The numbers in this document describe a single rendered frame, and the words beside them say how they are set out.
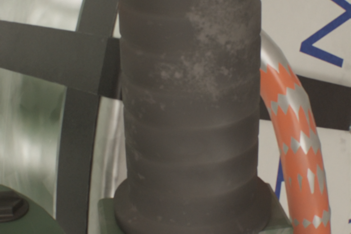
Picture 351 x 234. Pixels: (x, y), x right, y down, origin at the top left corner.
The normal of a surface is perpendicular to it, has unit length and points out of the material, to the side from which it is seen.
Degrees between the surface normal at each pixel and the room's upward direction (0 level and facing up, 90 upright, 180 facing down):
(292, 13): 90
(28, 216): 115
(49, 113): 44
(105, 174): 54
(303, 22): 90
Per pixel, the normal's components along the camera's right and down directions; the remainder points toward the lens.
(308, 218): -0.32, 0.24
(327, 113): 0.65, 0.17
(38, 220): -0.02, -0.92
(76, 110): -0.74, -0.06
